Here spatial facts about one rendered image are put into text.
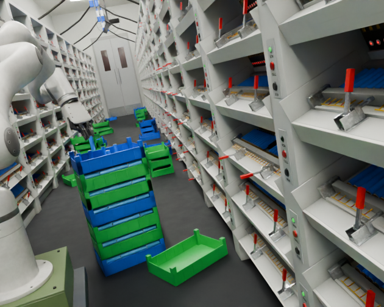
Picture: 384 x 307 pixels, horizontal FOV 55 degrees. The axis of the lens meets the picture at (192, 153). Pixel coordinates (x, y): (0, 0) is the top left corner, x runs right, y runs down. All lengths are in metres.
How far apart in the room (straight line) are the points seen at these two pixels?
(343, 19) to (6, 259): 0.88
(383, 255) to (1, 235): 0.81
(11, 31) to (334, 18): 1.04
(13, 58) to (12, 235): 0.51
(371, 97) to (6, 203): 0.82
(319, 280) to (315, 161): 0.28
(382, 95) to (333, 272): 0.43
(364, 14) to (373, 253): 0.35
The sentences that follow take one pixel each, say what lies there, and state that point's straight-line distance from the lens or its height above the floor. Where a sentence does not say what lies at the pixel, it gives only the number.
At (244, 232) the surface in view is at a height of 0.12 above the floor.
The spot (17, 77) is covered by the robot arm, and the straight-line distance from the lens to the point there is 1.21.
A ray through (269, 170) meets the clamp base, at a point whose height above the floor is 0.51.
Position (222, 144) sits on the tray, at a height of 0.51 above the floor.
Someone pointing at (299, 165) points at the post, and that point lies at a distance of 0.81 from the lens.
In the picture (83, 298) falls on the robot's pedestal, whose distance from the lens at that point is 1.10.
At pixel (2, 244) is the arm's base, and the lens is 1.02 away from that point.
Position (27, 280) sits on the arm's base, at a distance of 1.07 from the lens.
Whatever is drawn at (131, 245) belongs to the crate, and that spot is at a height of 0.10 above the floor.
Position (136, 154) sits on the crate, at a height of 0.50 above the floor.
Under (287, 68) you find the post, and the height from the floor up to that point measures 0.78.
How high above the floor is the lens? 0.81
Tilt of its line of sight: 12 degrees down
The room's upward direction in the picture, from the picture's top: 11 degrees counter-clockwise
